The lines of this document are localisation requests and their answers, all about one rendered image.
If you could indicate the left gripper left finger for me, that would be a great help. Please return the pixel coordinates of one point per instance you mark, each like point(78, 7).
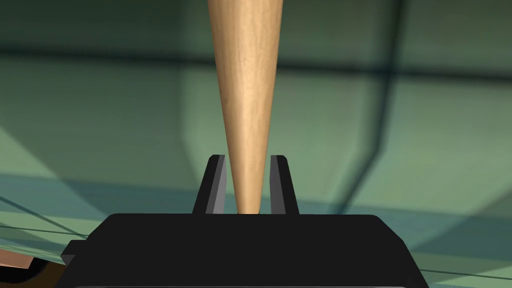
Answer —
point(212, 188)

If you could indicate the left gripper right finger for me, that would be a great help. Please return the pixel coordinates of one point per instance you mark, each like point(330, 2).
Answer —
point(283, 188)

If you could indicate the tapered light wooden stick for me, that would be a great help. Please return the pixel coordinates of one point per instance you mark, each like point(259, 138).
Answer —
point(247, 100)

